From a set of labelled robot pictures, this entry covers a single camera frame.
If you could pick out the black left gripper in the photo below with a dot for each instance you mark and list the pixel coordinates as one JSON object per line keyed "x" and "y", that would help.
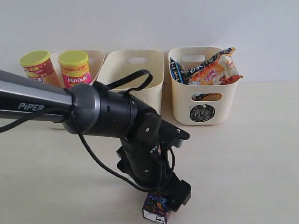
{"x": 176, "y": 192}

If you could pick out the purple juice box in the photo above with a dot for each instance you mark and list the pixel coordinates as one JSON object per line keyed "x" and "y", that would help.
{"x": 155, "y": 208}

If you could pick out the blue noodle packet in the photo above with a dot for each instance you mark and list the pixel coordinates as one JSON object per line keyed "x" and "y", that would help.
{"x": 177, "y": 71}

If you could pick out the orange snack bag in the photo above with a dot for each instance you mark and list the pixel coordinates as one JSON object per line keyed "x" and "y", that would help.
{"x": 218, "y": 70}

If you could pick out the pink Lays chips can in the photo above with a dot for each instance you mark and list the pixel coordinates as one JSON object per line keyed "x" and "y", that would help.
{"x": 74, "y": 68}

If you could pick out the yellow Lays chips can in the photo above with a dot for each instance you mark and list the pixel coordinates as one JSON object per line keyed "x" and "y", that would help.
{"x": 38, "y": 66}

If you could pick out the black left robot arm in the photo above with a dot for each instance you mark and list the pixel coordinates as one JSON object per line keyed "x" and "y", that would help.
{"x": 146, "y": 154}

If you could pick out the right cream plastic bin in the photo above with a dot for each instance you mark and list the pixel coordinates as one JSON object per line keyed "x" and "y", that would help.
{"x": 199, "y": 104}

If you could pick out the left cream plastic bin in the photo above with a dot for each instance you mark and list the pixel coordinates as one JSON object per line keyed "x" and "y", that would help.
{"x": 95, "y": 61}

